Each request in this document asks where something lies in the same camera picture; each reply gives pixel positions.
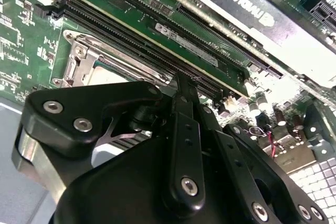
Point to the metal socket cover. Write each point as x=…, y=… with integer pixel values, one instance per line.
x=123, y=64

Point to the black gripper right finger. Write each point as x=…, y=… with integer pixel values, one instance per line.
x=228, y=155

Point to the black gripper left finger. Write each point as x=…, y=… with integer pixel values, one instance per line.
x=105, y=95

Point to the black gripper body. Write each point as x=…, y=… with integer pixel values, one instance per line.
x=118, y=195

